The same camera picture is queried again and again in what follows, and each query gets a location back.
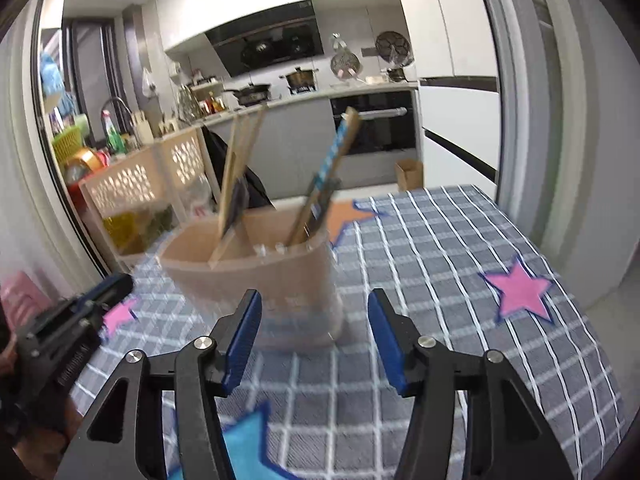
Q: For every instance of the black range hood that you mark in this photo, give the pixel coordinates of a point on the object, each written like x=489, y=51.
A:
x=270, y=42

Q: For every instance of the pink plastic utensil holder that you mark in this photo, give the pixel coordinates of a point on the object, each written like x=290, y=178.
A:
x=280, y=280

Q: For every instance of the dark round divided tray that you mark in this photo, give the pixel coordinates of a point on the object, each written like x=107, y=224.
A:
x=393, y=45

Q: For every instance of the black wok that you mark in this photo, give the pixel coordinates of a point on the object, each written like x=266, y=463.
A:
x=252, y=92

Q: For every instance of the grey kitchen base cabinets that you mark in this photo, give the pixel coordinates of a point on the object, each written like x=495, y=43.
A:
x=300, y=135

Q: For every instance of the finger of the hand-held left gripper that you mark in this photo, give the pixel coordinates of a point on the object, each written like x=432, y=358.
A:
x=107, y=290

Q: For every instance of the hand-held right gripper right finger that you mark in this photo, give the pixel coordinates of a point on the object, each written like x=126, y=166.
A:
x=385, y=340

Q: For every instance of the black built-in oven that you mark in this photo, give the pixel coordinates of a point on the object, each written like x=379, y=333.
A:
x=380, y=125

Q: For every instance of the pink star sticker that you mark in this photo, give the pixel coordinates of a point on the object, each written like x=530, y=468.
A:
x=117, y=317
x=520, y=290

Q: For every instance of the blue hanging cloth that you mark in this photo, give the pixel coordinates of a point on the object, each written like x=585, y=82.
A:
x=52, y=77

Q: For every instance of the brown cooking pot with lid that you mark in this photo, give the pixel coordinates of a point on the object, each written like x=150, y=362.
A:
x=300, y=77

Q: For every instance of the green plastic basket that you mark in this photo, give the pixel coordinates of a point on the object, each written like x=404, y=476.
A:
x=67, y=142

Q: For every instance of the orange star sticker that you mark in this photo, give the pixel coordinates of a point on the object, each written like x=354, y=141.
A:
x=345, y=215

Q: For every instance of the white hanging plastic bag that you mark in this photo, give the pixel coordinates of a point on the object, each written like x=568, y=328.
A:
x=147, y=82

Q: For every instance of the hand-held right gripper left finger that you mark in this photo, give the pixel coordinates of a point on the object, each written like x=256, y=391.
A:
x=245, y=340

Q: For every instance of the round steamer rack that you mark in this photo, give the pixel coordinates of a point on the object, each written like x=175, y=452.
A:
x=345, y=64

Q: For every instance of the blue star sticker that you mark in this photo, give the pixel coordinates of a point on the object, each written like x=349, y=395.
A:
x=245, y=447

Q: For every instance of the grey checked tablecloth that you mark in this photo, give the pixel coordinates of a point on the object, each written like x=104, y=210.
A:
x=425, y=260

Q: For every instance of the green dish soap bottle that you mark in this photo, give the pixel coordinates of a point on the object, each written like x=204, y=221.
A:
x=114, y=137

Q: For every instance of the white refrigerator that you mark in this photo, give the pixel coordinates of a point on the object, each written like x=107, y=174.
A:
x=460, y=35

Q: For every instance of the beige perforated basket cart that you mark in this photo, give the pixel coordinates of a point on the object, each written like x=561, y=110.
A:
x=130, y=185

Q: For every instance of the white hanging kitchen utensils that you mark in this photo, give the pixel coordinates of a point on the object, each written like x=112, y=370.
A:
x=337, y=40

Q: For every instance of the small dark pot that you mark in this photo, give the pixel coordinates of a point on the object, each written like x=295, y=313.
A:
x=396, y=74

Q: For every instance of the spice rack with bottles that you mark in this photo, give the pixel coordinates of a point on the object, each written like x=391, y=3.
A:
x=202, y=100

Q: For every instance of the black hanging cloth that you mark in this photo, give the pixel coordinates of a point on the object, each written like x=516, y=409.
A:
x=225, y=160

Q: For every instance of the blue patterned wooden chopstick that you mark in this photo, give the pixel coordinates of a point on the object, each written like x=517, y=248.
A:
x=336, y=147

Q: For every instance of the cardboard box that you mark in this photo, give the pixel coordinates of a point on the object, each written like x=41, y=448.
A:
x=410, y=172

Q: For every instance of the stack of pink plastic stools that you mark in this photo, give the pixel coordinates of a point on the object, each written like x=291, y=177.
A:
x=15, y=290

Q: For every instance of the grey wall socket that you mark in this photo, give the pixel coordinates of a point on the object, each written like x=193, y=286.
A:
x=369, y=51

